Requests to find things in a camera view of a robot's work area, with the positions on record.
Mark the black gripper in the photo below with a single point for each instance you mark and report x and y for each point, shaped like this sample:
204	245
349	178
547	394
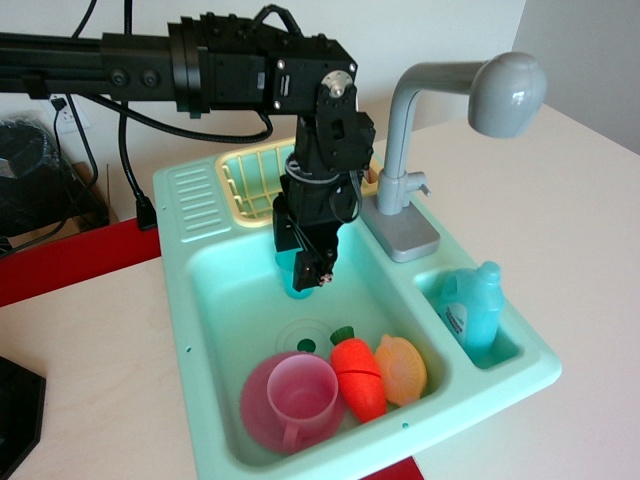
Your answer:
307	214

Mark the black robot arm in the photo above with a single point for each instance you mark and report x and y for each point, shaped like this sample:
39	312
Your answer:
263	64

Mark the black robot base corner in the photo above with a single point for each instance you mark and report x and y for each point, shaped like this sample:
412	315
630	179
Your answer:
22	411

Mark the yellow drying rack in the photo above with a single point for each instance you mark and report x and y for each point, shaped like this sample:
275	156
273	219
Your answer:
251	181

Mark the mint green toy sink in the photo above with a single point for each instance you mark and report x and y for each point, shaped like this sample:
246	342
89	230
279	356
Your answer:
230	312

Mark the pink plastic cup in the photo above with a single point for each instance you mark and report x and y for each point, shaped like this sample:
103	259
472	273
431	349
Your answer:
302	391

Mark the orange toy carrot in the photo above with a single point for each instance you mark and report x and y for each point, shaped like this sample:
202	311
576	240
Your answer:
358	374

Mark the orange toy citrus slice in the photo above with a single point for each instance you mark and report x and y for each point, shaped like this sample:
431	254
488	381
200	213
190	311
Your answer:
403	370

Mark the pink plastic plate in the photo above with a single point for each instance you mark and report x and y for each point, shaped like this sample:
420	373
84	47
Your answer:
256	414

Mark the blue detergent bottle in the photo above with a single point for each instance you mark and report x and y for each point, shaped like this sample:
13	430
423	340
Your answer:
470	304

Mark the black bag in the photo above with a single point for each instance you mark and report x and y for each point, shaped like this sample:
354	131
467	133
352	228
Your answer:
34	188

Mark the white wall outlet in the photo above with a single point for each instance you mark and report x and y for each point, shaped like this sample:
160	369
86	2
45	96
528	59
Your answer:
68	117

